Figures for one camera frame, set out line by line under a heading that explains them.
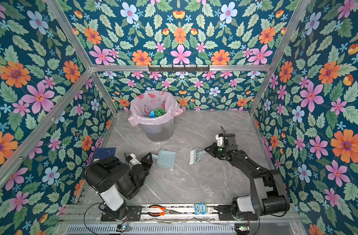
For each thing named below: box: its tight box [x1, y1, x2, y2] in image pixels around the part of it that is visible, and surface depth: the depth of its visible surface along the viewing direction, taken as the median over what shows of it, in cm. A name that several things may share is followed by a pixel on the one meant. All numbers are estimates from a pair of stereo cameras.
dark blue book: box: [91, 147, 116, 164], surface depth 98 cm
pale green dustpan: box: [151, 149, 177, 169], surface depth 94 cm
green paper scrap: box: [153, 108, 167, 118], surface depth 95 cm
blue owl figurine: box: [194, 202, 208, 215], surface depth 76 cm
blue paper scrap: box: [148, 110, 157, 118], surface depth 95 cm
